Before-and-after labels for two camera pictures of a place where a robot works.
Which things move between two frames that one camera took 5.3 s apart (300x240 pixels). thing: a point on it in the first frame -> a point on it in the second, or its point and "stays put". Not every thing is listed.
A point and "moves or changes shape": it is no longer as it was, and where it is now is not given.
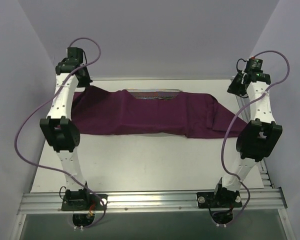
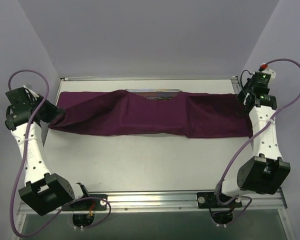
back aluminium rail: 162,78 stays put
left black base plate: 81,200 stays put
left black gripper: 84,78 -> 51,111
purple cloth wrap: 102,110 moves or changes shape
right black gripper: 234,86 -> 243,94
